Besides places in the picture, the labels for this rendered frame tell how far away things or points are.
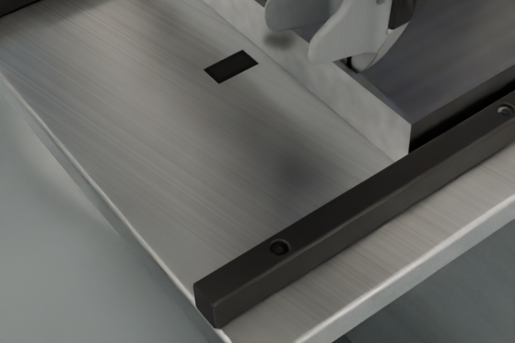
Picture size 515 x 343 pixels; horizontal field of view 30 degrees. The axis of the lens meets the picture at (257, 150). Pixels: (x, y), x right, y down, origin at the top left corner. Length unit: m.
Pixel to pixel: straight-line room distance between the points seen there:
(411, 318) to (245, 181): 0.71
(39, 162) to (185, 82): 1.24
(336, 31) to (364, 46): 0.03
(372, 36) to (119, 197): 0.16
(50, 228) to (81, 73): 1.11
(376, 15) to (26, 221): 1.27
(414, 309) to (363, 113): 0.68
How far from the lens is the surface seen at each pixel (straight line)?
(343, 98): 0.54
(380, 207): 0.49
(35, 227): 1.70
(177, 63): 0.59
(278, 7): 0.50
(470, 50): 0.60
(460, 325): 1.13
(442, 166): 0.51
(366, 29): 0.50
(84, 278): 1.61
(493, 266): 1.01
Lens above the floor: 1.26
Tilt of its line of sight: 46 degrees down
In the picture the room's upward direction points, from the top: 3 degrees counter-clockwise
